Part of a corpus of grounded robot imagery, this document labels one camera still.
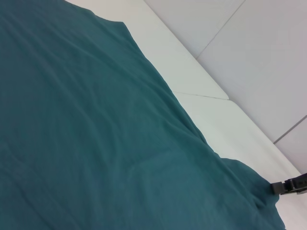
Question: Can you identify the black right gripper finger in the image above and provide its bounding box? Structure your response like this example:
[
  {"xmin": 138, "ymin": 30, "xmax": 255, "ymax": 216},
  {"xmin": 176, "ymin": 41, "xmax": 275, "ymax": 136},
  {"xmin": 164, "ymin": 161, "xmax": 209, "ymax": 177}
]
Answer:
[{"xmin": 271, "ymin": 172, "xmax": 307, "ymax": 196}]

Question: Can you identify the blue short-sleeved shirt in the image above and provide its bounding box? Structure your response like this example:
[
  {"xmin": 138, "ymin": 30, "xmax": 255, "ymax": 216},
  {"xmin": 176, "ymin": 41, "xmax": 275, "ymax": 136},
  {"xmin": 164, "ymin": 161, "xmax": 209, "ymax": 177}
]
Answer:
[{"xmin": 0, "ymin": 0, "xmax": 287, "ymax": 230}]

